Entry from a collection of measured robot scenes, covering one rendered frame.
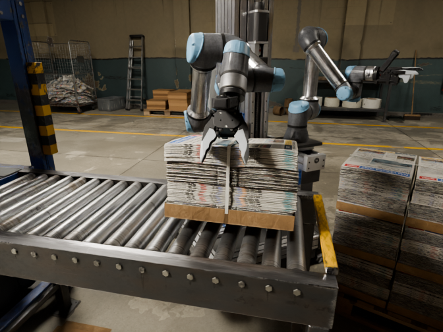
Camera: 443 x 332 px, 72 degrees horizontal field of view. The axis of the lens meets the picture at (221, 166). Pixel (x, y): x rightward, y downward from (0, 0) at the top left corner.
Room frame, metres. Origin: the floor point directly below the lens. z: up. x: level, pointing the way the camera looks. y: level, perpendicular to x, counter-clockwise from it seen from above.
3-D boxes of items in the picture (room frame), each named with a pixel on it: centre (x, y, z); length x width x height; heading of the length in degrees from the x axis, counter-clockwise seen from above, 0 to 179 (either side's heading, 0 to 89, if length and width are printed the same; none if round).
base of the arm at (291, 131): (1.84, -0.46, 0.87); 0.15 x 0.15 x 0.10
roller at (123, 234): (0.96, 0.28, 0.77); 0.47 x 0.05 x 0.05; 168
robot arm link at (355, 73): (1.77, -0.75, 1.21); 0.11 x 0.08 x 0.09; 51
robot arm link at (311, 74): (1.94, -0.54, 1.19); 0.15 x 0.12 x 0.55; 141
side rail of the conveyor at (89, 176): (1.22, 0.28, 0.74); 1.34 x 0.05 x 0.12; 78
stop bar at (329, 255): (0.82, -0.31, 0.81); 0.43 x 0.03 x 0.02; 168
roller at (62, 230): (1.00, 0.47, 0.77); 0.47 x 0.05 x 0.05; 168
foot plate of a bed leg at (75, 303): (1.34, 0.86, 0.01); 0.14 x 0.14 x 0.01; 78
